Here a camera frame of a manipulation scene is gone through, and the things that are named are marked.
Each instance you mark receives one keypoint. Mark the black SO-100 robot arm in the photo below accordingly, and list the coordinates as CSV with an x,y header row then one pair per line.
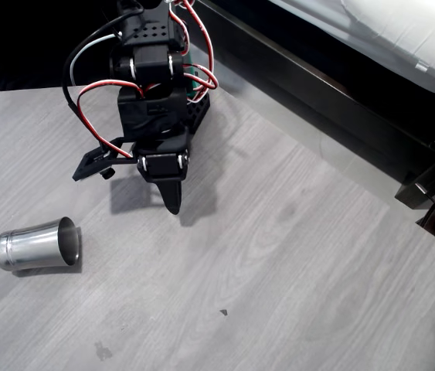
x,y
151,35

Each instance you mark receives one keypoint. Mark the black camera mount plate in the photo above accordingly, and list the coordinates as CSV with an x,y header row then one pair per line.
x,y
93,160

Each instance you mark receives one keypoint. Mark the dark wooden bed frame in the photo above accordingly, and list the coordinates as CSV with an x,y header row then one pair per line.
x,y
317,85

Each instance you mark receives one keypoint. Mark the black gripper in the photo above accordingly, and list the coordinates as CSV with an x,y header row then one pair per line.
x,y
163,167

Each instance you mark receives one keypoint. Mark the shiny steel cup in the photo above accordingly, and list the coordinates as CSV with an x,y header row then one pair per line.
x,y
31,245

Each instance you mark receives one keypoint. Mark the green circuit board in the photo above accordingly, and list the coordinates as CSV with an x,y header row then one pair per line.
x,y
192,83

